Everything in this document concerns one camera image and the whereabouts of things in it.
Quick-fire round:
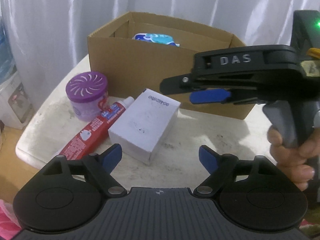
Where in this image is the red toothpaste tube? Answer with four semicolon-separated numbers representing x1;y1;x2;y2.
57;96;135;160

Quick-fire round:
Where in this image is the blue wet wipes pack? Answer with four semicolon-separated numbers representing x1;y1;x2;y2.
132;33;180;47

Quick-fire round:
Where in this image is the white small carton box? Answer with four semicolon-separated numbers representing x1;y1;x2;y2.
108;89;181;165

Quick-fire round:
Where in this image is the purple air freshener jar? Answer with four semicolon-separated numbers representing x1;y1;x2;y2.
66;71;109;122

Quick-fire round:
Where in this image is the person's right hand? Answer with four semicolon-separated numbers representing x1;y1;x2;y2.
267;126;319;191

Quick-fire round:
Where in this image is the brown cardboard box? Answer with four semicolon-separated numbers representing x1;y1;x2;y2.
87;11;256;120

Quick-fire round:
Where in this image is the white water dispenser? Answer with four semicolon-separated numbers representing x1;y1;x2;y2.
1;72;34;130

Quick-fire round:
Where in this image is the pink patterned cloth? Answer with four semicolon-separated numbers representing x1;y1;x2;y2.
0;199;22;239

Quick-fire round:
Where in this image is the large water jug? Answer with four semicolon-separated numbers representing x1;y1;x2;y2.
0;18;17;84

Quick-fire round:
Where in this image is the white curtain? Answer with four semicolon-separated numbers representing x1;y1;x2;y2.
1;0;319;109

